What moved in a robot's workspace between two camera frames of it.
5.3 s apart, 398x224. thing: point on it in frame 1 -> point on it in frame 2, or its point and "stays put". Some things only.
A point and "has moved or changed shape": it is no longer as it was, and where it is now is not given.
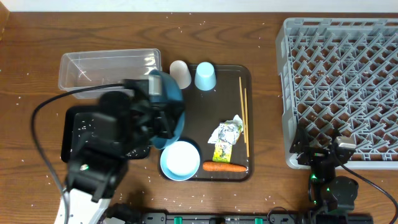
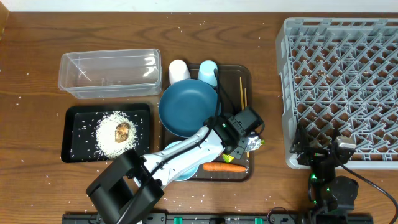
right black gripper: [314, 154] stays put
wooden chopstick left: [242, 110] stays put
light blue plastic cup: [205, 78] stays put
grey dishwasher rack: [340, 76] stays put
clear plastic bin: [84, 70] stays put
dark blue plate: [170, 90] -> [186, 104]
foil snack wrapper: [228, 135] has moved or changed shape
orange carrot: [222, 167] stays put
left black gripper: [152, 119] -> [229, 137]
